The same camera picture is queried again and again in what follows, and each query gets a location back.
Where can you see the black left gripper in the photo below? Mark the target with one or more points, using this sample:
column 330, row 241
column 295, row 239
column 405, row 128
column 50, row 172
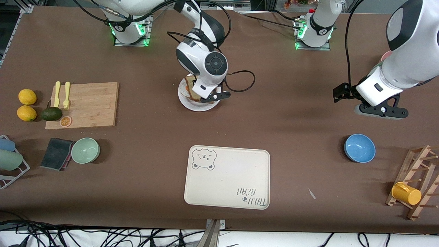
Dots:
column 347, row 91

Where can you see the white round plate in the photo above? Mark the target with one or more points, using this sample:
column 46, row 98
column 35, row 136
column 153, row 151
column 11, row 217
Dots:
column 195, row 107

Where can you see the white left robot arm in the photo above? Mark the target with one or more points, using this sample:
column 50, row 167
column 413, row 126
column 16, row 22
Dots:
column 408, row 51

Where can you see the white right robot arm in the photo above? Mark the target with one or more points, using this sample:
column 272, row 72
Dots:
column 199, row 55

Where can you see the pink bowl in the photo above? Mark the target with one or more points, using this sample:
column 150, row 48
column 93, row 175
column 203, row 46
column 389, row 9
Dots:
column 386, row 56

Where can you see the blue bowl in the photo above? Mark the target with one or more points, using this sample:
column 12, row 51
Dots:
column 360, row 148

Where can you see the colourful toy food pile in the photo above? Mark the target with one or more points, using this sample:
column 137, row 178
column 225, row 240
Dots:
column 295, row 2

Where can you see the wooden cup drying rack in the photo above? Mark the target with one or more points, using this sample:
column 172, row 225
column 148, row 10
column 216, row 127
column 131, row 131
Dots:
column 423, row 161

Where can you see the small white paper scrap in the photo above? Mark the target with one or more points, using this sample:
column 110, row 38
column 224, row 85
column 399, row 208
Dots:
column 311, row 194

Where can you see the yellow plastic cup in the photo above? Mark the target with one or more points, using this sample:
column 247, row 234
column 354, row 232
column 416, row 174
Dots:
column 406, row 193

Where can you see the cream bear print tray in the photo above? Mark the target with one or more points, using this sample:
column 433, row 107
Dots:
column 228, row 178

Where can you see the bamboo cutting board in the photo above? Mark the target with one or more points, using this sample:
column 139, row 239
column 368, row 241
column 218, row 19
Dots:
column 92, row 103

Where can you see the mint green bowl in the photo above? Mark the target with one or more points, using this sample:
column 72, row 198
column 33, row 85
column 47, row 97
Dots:
column 85, row 151

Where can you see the yellow plastic fork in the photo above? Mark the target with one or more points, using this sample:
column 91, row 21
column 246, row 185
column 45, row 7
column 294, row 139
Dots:
column 67, row 94

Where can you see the toy orange slice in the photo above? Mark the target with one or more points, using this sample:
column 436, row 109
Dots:
column 66, row 121

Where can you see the yellow plastic knife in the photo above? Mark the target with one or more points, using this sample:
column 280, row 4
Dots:
column 57, row 94

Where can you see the dark green avocado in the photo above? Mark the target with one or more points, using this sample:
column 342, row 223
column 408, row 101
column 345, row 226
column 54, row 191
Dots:
column 51, row 114

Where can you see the dark grey folded cloth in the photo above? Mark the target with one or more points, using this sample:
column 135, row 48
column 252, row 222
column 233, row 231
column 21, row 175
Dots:
column 56, row 154

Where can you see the yellow lemon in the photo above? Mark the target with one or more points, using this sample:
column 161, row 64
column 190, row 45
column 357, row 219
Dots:
column 26, row 113
column 27, row 97

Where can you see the pale green cup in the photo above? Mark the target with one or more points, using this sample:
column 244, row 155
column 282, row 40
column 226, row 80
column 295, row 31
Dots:
column 10, row 160

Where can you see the light blue cup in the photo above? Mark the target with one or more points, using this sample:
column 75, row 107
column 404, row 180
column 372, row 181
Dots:
column 7, row 144

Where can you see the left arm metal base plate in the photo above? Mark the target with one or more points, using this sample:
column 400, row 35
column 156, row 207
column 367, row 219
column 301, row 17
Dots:
column 319, row 48

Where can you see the aluminium frame profile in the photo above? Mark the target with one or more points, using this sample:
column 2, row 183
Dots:
column 240, row 4

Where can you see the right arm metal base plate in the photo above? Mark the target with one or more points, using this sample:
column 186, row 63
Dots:
column 132, row 44

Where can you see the aluminium table edge rail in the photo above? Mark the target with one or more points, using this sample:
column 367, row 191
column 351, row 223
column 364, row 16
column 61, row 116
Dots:
column 17, row 31

